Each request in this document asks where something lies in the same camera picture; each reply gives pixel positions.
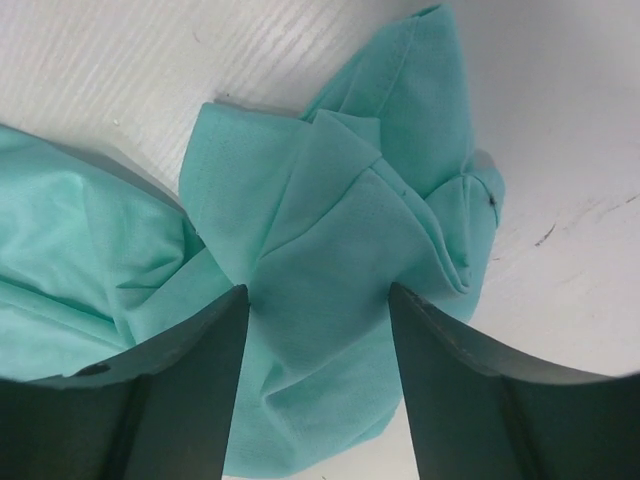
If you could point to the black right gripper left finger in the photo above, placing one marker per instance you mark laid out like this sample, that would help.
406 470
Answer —
161 410

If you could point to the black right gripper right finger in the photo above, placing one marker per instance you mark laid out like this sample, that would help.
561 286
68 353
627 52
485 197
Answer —
479 409

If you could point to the teal t shirt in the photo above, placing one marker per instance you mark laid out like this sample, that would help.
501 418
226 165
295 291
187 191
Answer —
377 182

